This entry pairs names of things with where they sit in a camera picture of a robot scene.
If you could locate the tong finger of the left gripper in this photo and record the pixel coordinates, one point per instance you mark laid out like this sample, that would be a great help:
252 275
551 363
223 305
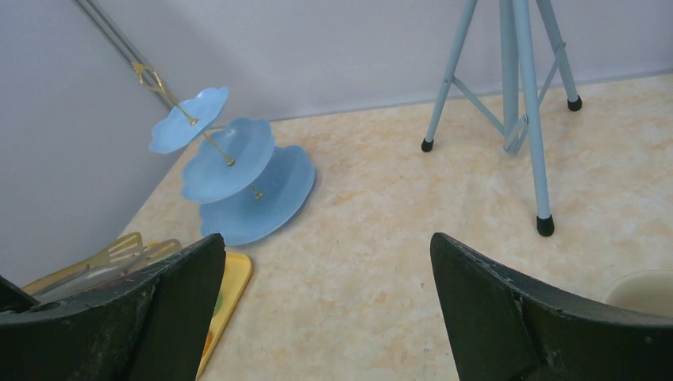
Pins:
93 275
113 251

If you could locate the light blue tripod stand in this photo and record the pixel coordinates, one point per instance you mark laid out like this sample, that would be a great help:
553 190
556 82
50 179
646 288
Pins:
521 94

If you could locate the cream cup rear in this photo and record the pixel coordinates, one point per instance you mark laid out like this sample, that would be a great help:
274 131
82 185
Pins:
648 292

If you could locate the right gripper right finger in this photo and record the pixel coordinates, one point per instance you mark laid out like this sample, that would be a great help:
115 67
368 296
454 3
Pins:
505 325

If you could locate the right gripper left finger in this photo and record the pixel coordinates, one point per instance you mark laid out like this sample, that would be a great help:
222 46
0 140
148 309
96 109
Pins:
148 325

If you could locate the blue three-tier cake stand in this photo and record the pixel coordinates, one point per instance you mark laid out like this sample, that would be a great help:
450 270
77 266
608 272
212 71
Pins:
245 185

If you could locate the yellow serving tray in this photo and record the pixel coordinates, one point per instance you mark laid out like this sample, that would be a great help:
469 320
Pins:
238 270

